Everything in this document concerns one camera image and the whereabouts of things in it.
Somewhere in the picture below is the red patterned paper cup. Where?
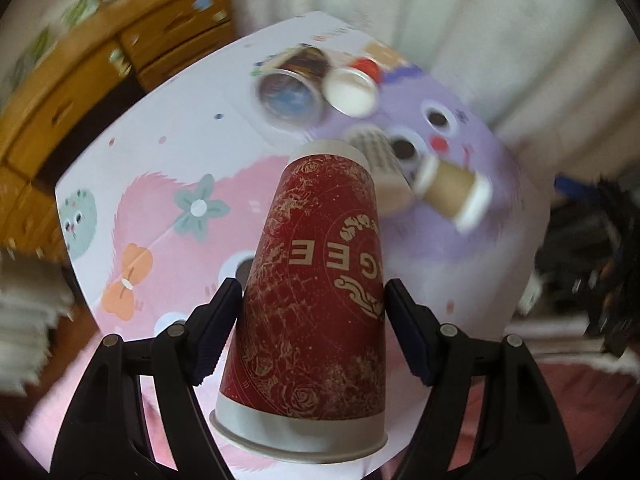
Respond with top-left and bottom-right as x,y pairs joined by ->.
210,140 -> 387,464

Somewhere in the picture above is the brown kraft paper cup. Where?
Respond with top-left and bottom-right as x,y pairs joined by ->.
411,154 -> 494,233

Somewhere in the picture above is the grey striped paper cup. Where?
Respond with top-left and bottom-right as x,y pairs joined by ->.
344,122 -> 413,217

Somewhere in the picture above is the orange red paper cup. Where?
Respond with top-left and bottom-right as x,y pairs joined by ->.
322,58 -> 382,118

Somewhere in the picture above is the dark brown patterned cup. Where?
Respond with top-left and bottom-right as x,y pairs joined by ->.
254,44 -> 331,130

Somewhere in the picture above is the cream lace covered furniture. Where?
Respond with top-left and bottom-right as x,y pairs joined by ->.
0,248 -> 75,396

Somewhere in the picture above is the black metal rack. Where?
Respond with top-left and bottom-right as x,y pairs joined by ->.
535,174 -> 639,358

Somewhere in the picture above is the cartoon monster tablecloth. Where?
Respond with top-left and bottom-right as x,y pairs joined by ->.
55,12 -> 549,339

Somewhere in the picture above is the wooden desk with drawers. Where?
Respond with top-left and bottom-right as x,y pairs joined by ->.
1,0 -> 236,262

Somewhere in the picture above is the white floral curtain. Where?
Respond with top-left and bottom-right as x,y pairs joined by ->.
234,0 -> 639,174

